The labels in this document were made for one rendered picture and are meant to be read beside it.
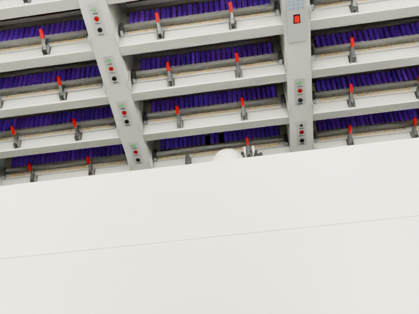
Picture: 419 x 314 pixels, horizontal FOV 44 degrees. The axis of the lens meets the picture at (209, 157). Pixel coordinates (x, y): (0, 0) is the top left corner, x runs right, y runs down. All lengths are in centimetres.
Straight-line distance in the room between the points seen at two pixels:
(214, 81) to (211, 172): 136
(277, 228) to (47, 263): 27
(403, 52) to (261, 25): 56
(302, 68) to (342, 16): 24
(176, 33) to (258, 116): 48
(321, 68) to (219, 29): 42
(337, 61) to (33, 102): 120
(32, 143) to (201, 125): 73
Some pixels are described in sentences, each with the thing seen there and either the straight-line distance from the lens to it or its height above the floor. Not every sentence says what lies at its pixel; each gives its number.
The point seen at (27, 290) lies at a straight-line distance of 63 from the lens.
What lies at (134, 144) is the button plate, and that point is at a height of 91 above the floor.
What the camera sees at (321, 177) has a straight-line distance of 67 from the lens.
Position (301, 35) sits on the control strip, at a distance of 197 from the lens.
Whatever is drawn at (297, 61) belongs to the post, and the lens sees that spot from 202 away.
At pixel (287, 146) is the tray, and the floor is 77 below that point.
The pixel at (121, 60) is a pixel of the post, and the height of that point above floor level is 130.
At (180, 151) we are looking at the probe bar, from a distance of 230.
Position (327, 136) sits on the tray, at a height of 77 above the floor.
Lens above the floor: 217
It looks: 38 degrees down
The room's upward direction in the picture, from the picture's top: 10 degrees counter-clockwise
